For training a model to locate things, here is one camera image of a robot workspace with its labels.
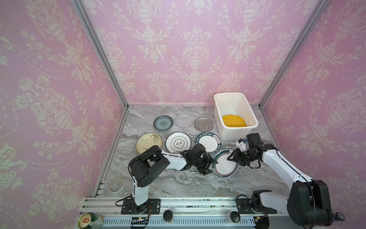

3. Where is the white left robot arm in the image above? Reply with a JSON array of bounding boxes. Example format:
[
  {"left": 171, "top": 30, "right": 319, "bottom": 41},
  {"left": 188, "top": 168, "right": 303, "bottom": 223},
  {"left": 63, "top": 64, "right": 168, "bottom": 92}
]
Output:
[{"left": 128, "top": 144, "right": 217, "bottom": 207}]

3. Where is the green drink can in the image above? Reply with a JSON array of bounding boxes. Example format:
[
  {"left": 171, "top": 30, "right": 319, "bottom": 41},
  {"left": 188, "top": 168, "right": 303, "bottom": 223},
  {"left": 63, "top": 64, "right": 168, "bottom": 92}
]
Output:
[{"left": 78, "top": 212, "right": 104, "bottom": 229}]

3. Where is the white plate green text rim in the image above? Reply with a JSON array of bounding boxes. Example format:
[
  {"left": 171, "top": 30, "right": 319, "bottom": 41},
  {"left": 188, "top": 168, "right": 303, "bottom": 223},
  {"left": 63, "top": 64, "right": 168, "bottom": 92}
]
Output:
[{"left": 195, "top": 132, "right": 222, "bottom": 154}]

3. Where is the small dark green plate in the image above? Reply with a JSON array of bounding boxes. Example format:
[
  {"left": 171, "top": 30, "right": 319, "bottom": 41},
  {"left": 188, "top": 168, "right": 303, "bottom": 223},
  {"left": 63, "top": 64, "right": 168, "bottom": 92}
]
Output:
[{"left": 153, "top": 115, "right": 173, "bottom": 131}]

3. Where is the white plastic bin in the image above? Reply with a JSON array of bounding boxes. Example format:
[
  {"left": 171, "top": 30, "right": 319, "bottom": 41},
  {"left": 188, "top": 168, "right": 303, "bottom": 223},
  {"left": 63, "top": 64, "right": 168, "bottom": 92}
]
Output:
[{"left": 214, "top": 92, "right": 259, "bottom": 140}]

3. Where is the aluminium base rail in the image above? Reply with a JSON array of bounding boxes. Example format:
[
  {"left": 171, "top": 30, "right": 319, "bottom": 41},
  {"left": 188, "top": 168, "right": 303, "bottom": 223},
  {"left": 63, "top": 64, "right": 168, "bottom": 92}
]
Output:
[{"left": 80, "top": 197, "right": 298, "bottom": 229}]

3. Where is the clear glass plate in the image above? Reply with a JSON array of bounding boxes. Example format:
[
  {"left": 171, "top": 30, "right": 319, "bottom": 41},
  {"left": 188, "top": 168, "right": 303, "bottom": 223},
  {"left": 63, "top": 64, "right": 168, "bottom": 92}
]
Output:
[{"left": 194, "top": 117, "right": 214, "bottom": 132}]

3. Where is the roll of tape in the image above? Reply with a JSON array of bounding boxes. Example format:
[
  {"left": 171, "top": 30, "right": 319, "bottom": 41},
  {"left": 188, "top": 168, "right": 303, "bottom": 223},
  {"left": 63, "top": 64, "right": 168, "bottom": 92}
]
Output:
[{"left": 107, "top": 176, "right": 125, "bottom": 193}]

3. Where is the white plate green red rim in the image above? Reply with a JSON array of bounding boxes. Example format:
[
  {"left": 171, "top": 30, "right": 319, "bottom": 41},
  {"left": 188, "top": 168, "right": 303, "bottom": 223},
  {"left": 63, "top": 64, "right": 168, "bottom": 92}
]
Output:
[{"left": 212, "top": 149, "right": 239, "bottom": 178}]

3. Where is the cream plate with leaf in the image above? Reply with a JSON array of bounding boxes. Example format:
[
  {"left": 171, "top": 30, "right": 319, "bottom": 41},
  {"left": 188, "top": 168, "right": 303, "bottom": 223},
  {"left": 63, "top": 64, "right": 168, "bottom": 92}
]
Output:
[{"left": 136, "top": 133, "right": 163, "bottom": 154}]

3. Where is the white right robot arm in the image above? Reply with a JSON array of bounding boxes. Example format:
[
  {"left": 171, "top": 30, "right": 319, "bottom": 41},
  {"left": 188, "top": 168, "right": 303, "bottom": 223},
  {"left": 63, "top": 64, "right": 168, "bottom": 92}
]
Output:
[{"left": 229, "top": 133, "right": 333, "bottom": 229}]

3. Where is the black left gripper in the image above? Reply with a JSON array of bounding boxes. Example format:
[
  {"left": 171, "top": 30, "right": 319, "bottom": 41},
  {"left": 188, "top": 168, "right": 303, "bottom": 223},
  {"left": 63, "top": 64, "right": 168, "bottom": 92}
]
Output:
[{"left": 193, "top": 154, "right": 220, "bottom": 176}]

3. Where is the purple drink bottle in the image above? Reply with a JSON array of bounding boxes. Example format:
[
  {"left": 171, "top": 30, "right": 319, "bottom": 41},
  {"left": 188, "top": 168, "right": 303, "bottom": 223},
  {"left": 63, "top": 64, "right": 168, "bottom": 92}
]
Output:
[{"left": 332, "top": 212, "right": 346, "bottom": 222}]

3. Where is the yellow polka dot plate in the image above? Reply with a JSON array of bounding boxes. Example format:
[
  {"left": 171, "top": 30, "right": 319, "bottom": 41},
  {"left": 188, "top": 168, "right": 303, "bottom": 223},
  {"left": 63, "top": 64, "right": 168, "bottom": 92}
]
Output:
[{"left": 222, "top": 114, "right": 247, "bottom": 128}]

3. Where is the white plate black ring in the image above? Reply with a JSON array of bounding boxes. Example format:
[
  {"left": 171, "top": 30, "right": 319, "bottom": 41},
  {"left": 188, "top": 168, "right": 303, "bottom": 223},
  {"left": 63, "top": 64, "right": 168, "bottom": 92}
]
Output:
[{"left": 165, "top": 131, "right": 192, "bottom": 154}]

